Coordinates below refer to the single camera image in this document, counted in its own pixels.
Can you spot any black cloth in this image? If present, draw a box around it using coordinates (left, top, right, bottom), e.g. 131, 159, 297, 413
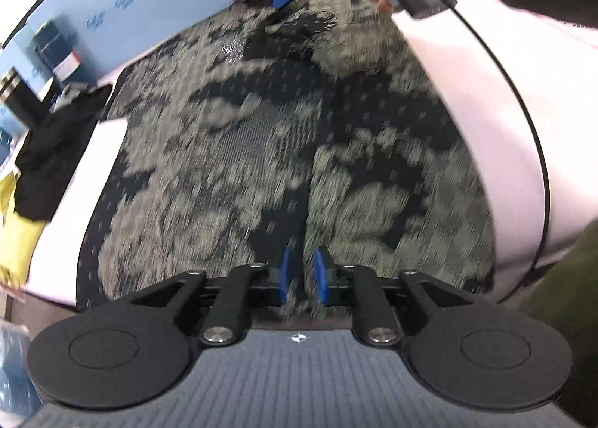
14, 85, 115, 221

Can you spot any person's olive green clothing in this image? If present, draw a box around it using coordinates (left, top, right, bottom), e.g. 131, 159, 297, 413
514, 221, 598, 428

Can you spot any black beige patterned garment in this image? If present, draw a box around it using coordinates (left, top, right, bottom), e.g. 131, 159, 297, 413
77, 0, 498, 317

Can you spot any black bottle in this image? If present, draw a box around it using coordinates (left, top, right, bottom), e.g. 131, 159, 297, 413
0, 66, 47, 130

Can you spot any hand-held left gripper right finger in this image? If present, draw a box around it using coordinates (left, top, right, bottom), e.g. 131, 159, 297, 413
312, 246, 474, 347

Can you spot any yellow cloth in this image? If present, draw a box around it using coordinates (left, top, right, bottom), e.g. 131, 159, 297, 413
0, 169, 47, 279

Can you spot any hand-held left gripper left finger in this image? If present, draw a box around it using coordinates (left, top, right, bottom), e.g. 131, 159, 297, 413
130, 247, 296, 347

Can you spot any light blue printed box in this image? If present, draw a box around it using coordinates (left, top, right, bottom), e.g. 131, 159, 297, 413
25, 0, 234, 88

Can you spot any black cable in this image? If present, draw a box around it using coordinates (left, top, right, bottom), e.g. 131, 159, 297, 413
448, 5, 551, 272

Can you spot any black box with red label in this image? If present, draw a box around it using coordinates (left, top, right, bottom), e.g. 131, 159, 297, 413
33, 21, 89, 83

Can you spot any blue crinkled bag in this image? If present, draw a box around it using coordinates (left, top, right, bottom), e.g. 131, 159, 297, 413
0, 320, 44, 428

